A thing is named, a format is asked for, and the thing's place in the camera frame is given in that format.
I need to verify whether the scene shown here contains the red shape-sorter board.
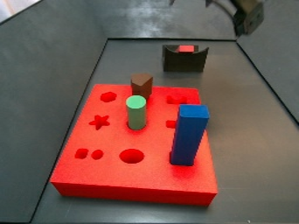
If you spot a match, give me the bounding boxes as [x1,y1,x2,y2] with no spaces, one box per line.
[50,84,217,206]

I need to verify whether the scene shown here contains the black curved stand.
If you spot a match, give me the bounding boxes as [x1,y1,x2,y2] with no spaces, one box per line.
[163,45,209,73]

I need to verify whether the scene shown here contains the red double-square block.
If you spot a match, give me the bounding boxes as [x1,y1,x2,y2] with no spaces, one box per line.
[177,45,195,53]

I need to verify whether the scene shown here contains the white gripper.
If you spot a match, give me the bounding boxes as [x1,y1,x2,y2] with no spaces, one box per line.
[231,0,264,36]

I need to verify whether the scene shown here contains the green cylinder peg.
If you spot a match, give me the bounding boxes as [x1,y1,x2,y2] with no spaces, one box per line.
[125,95,145,130]

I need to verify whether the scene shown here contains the brown pentagon peg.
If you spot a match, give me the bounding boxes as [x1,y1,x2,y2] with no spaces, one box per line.
[131,73,153,99]

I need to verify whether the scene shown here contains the blue square block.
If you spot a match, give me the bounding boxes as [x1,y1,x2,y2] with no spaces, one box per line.
[169,104,211,166]

